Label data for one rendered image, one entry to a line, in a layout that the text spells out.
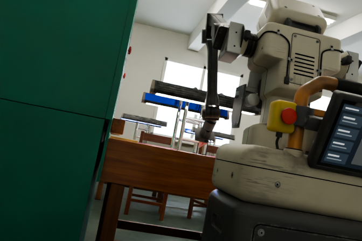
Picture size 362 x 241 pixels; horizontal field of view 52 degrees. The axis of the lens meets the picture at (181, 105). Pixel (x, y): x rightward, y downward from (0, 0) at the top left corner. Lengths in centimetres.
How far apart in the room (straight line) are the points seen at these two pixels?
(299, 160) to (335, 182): 9
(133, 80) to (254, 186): 631
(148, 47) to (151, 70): 45
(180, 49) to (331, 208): 652
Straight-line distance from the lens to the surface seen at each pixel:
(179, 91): 196
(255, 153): 80
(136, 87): 702
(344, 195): 90
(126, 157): 162
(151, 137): 440
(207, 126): 179
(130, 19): 166
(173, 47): 725
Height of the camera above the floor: 77
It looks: 7 degrees up
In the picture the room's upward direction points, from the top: 11 degrees clockwise
